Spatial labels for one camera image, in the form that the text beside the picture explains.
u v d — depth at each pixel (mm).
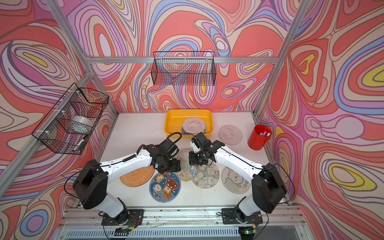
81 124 697
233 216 733
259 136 902
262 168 449
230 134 1064
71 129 721
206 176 869
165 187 828
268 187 420
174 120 1150
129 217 727
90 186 431
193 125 1102
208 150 596
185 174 830
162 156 628
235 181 844
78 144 716
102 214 719
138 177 863
